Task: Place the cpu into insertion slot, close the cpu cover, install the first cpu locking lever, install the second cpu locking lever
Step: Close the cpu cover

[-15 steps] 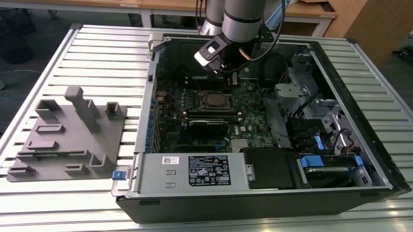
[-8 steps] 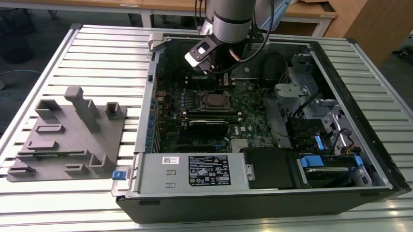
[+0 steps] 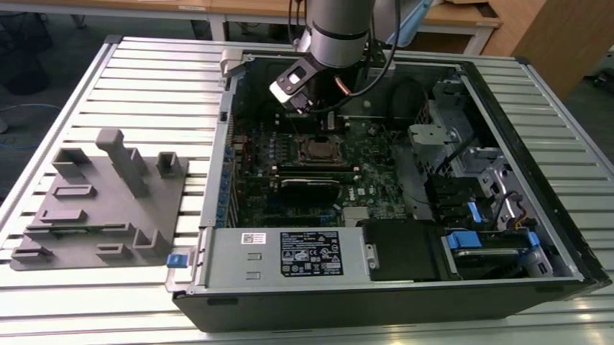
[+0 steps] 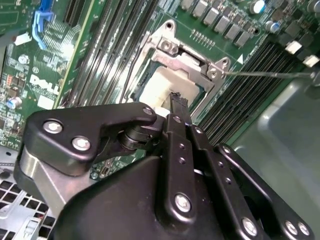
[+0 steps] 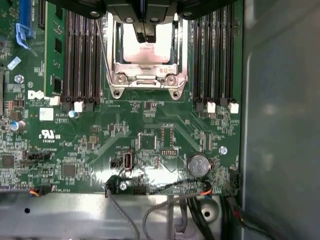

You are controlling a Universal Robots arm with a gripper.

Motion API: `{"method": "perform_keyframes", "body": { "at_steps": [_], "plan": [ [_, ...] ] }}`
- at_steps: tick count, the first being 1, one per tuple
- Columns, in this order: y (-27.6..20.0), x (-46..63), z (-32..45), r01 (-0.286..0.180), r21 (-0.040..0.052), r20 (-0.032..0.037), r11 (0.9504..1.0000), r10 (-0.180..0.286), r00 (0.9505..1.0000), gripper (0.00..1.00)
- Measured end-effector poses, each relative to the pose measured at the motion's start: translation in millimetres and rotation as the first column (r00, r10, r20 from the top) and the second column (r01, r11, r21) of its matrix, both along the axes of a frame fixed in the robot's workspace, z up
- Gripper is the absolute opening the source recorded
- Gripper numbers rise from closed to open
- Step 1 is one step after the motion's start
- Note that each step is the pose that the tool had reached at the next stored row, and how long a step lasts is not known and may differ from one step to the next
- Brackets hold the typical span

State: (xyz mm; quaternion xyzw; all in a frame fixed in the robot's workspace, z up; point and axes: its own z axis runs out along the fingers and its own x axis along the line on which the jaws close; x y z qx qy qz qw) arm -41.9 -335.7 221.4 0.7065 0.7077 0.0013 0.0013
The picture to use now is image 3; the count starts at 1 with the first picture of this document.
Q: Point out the silver CPU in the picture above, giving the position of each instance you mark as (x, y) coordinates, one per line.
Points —
(320, 148)

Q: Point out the CPU socket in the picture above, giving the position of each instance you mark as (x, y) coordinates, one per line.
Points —
(302, 160)

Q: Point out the green RAM stick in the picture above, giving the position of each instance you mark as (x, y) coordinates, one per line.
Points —
(317, 176)

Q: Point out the grey case release latch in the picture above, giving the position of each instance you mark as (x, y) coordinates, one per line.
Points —
(230, 57)

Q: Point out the black graphics card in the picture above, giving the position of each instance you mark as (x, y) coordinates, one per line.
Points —
(309, 190)

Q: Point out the green motherboard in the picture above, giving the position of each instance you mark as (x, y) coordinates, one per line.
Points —
(380, 201)

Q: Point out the silver chipset heatsink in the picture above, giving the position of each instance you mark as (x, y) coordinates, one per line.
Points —
(357, 212)

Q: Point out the wooden desk white legs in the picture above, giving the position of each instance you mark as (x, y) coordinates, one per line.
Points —
(97, 4)
(461, 19)

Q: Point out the blue disk bay clip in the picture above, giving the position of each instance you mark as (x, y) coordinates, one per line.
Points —
(532, 239)
(474, 212)

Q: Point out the hard disk in blue carrier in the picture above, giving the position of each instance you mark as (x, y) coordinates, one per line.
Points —
(461, 240)

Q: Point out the wooden cabinet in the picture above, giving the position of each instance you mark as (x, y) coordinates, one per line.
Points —
(552, 36)

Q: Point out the silver power supply unit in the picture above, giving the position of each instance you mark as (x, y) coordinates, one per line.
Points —
(230, 266)

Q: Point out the blue case latch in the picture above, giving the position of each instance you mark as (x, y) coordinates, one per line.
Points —
(177, 261)

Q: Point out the grey parts rack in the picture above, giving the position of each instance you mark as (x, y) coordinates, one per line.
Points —
(110, 223)

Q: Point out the black PC case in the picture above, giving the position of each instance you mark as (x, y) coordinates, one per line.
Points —
(384, 309)

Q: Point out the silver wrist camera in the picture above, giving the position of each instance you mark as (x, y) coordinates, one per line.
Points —
(290, 81)

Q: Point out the silver metal bracket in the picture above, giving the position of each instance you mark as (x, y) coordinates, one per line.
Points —
(432, 134)

